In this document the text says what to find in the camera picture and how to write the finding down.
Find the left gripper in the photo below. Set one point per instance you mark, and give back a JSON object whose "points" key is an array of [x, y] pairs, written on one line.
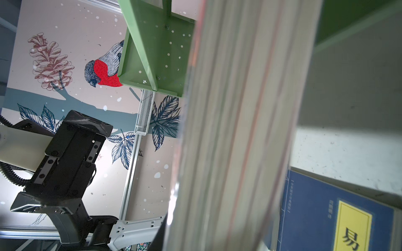
{"points": [[57, 187]]}

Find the colourful illustrated history book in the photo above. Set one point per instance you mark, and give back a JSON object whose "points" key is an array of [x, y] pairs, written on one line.
{"points": [[247, 71]]}

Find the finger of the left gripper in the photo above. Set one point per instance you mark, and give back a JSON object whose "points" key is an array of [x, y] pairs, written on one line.
{"points": [[128, 233]]}

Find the white mesh wall tray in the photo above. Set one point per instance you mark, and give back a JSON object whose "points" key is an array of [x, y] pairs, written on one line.
{"points": [[144, 112]]}

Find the blue book centre yellow label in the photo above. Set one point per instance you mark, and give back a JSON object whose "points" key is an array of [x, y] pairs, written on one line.
{"points": [[318, 213]]}

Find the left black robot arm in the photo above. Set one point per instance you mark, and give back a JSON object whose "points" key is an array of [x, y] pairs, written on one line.
{"points": [[23, 148]]}

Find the green wooden two-tier shelf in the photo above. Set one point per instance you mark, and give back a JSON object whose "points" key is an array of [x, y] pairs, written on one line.
{"points": [[159, 37]]}

